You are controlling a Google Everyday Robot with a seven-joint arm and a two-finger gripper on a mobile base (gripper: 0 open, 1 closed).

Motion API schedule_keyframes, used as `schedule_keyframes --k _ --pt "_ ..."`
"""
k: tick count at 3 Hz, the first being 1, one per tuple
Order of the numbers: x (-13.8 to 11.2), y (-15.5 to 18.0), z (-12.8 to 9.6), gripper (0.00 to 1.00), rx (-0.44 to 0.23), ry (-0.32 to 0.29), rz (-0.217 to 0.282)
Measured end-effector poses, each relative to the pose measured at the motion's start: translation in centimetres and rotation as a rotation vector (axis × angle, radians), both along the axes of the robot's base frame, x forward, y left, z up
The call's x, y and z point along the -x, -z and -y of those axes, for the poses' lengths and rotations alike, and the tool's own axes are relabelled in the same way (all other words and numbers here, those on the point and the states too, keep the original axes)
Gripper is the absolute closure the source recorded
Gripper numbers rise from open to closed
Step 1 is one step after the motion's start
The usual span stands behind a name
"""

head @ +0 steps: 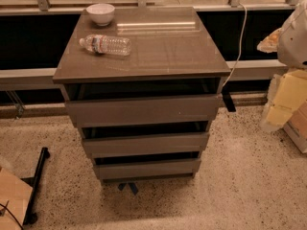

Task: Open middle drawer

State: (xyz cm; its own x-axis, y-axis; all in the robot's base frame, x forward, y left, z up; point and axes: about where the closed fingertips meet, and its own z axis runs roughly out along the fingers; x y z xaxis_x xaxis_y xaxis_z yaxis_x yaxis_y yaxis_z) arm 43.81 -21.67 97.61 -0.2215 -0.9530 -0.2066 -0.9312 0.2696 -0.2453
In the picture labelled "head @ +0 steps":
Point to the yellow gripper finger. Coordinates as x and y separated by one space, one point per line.
270 43

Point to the grey drawer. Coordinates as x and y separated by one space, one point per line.
144 145
142 111
137 170

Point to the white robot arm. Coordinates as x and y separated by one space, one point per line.
290 40

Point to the grey top drawer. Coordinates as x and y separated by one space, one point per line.
142 111

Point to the grey drawer cabinet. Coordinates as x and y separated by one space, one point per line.
172 54

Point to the grey bottom drawer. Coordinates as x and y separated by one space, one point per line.
137 170

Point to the brown cardboard box right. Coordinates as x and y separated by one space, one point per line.
296 128

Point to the brown cardboard box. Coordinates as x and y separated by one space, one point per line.
296 128
15 195

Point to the clear plastic water bottle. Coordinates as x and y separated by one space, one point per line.
104 44

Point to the white ceramic bowl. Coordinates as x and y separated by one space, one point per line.
101 14

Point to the brown cardboard box left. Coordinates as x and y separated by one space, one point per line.
15 195

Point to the black metal stand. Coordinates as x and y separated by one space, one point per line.
33 182

